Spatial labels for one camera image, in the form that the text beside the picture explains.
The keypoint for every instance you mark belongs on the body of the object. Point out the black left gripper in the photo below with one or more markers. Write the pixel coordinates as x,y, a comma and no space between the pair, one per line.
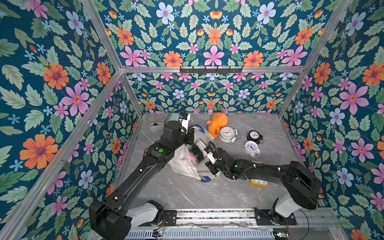
189,135

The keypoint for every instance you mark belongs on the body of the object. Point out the silver twin-bell alarm clock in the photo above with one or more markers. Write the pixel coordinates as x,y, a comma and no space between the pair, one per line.
228,134

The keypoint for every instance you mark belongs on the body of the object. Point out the white canvas tote bag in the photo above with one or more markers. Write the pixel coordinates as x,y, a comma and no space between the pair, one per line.
181,163

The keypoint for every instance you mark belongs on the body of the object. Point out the white twin-bell alarm clock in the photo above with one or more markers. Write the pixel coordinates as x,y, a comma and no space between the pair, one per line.
252,149

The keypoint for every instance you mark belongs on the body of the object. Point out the black yellow square clock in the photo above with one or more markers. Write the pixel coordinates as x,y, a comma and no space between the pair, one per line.
259,183

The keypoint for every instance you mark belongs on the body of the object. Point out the small black alarm clock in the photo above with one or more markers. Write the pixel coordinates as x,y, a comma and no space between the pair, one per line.
255,137

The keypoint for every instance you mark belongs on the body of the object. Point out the black purple-face alarm clock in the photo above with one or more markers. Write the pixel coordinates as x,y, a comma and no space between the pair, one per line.
197,153

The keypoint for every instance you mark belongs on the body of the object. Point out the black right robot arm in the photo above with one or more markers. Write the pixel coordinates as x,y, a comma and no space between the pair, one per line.
302,185

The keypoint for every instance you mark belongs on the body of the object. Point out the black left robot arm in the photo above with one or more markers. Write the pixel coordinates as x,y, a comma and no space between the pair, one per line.
113,218

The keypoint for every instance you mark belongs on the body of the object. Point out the pink alarm clock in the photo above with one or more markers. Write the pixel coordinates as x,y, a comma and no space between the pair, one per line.
192,159

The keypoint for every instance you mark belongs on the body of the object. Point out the mint green glasses case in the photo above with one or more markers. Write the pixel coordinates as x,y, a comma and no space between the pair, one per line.
173,117

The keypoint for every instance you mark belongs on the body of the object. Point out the small white grey device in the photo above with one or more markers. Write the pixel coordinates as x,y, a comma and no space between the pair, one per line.
156,126

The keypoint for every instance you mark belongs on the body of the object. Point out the orange plush whale toy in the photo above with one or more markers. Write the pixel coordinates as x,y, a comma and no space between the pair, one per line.
218,121

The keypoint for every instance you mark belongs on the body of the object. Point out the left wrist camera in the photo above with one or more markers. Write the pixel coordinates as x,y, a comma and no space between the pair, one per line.
184,119

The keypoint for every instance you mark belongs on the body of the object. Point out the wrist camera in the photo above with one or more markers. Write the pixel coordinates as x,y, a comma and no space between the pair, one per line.
209,152
184,119

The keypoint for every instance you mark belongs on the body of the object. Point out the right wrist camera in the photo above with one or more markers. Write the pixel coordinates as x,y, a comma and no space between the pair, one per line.
209,152

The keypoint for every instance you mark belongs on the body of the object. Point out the black hook rail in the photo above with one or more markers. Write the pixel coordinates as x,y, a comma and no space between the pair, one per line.
211,70

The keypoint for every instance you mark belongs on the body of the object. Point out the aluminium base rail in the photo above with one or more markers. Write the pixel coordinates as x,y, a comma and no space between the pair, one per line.
245,218

